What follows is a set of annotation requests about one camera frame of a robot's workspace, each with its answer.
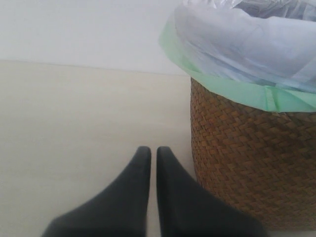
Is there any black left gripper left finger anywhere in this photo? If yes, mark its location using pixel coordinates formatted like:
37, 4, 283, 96
42, 146, 151, 237

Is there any white plastic bin liner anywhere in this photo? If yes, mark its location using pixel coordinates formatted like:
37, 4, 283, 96
159, 0, 316, 113

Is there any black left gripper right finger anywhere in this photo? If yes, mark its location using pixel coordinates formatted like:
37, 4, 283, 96
156, 147, 269, 237

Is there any woven brown wicker basket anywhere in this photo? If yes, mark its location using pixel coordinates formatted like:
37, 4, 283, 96
190, 79, 316, 231

